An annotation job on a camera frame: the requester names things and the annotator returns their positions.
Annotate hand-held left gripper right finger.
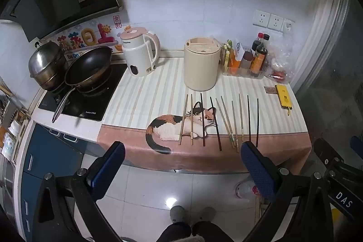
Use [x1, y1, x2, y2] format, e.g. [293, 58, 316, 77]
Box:
[241, 142, 334, 242]

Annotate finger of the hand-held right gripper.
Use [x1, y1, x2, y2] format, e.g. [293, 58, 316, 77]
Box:
[314, 138, 343, 171]
[350, 136, 363, 152]

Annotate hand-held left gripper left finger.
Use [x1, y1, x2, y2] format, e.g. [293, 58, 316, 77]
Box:
[33, 141, 126, 242]

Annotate dark brown chopstick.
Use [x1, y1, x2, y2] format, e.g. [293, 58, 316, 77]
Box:
[247, 95, 252, 143]
[255, 98, 259, 148]
[210, 96, 222, 152]
[200, 93, 206, 147]

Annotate cream ribbed utensil holder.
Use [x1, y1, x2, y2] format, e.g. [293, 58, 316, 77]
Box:
[183, 37, 222, 91]

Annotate clear plastic bottle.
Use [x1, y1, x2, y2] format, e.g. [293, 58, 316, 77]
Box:
[234, 181, 267, 200]

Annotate blue kitchen cabinet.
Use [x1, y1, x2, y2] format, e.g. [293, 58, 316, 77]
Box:
[15, 121, 107, 242]

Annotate grey slipper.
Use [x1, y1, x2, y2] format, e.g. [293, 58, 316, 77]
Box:
[197, 206, 216, 223]
[169, 206, 186, 223]

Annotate black cooktop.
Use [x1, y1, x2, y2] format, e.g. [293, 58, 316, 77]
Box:
[38, 62, 128, 122]

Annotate person's right leg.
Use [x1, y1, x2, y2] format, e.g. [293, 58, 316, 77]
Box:
[192, 220, 236, 242]

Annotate person's leg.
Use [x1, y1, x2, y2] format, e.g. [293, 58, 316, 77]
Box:
[156, 221, 194, 242]
[192, 220, 236, 242]

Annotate striped cat print mat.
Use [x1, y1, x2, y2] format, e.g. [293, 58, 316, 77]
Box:
[97, 56, 312, 174]

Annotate person's left leg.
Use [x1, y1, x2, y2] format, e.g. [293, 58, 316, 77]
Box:
[156, 221, 194, 242]

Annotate clear condiment tray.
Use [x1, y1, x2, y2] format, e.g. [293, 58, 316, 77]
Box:
[222, 46, 269, 81]

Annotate black wok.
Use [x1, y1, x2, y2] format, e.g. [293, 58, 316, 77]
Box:
[52, 46, 113, 123]

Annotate clear plastic bag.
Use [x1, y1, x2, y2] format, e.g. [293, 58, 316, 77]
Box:
[266, 34, 296, 84]

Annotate white patterned cup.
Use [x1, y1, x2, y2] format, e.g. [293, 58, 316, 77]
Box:
[1, 134, 16, 158]

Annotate kitchen rack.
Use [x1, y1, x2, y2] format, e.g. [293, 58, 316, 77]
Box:
[0, 80, 32, 163]

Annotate orange label sauce bottle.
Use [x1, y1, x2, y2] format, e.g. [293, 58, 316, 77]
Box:
[251, 46, 269, 73]

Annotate brown lid jar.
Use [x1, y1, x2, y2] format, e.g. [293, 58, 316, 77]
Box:
[242, 51, 255, 70]

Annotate orange white packet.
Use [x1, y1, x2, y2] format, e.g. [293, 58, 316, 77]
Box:
[230, 41, 246, 74]

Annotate white pink electric kettle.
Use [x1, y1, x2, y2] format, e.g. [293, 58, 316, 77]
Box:
[120, 26, 161, 78]

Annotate steel steamer pot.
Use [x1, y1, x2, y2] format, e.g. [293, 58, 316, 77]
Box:
[28, 41, 69, 90]

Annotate red cap sauce bottle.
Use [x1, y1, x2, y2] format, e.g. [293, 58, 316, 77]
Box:
[252, 33, 264, 53]

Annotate white door frame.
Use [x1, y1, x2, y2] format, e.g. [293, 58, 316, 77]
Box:
[292, 0, 353, 95]

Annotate colourful wall sticker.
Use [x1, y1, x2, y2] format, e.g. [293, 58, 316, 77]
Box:
[47, 23, 126, 55]

